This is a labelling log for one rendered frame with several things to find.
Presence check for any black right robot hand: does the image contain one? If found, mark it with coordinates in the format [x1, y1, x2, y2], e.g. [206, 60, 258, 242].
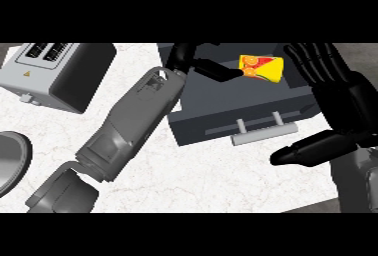
[268, 42, 378, 167]

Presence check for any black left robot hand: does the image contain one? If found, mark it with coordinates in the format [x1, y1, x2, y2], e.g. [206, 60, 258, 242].
[163, 42, 246, 84]

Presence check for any yellow printed cup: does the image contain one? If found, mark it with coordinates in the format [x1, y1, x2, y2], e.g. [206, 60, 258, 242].
[237, 54, 286, 84]

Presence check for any dark grey open drawer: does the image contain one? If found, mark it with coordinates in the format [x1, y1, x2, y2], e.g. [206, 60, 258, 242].
[156, 42, 321, 147]

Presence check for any grey toaster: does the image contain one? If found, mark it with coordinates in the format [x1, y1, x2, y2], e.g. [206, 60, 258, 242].
[0, 42, 118, 115]

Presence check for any grey round pan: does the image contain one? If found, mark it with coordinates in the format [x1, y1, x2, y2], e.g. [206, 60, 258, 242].
[0, 130, 33, 198]

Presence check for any pale grey drawer handle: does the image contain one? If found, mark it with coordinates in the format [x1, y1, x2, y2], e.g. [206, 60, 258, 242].
[230, 111, 299, 147]

